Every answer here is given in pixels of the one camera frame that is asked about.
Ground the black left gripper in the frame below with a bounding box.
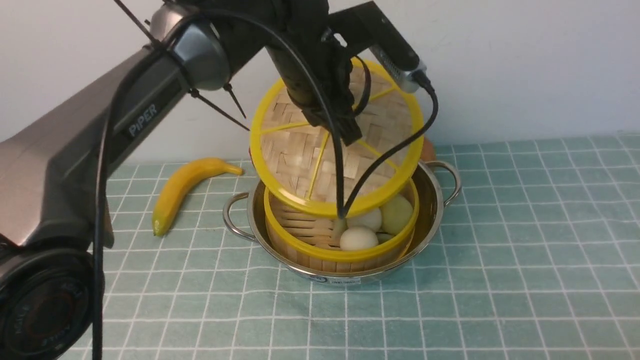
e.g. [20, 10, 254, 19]
[210, 0, 362, 146]

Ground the bamboo steamer lid yellow rim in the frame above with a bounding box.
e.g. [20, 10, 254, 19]
[250, 59, 424, 218]

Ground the bamboo steamer basket yellow rim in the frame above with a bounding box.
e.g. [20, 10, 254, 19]
[258, 180, 420, 274]

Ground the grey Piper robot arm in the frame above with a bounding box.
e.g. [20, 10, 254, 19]
[0, 0, 362, 360]

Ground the stainless steel pot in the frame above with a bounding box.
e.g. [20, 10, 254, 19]
[222, 161, 462, 287]

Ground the brown potato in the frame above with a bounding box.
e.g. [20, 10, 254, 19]
[420, 137, 437, 163]

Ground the yellow plastic banana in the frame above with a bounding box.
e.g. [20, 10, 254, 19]
[151, 157, 244, 237]

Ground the white round bun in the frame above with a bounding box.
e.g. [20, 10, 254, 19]
[339, 227, 380, 252]
[346, 208, 383, 232]

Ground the pale green round bun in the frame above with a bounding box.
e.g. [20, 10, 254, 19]
[380, 194, 414, 235]

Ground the green checked tablecloth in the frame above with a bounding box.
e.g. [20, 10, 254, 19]
[103, 133, 640, 360]

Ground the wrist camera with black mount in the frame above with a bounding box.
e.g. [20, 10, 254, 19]
[328, 1, 435, 94]

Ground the black camera cable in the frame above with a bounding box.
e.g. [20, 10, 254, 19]
[91, 7, 439, 360]

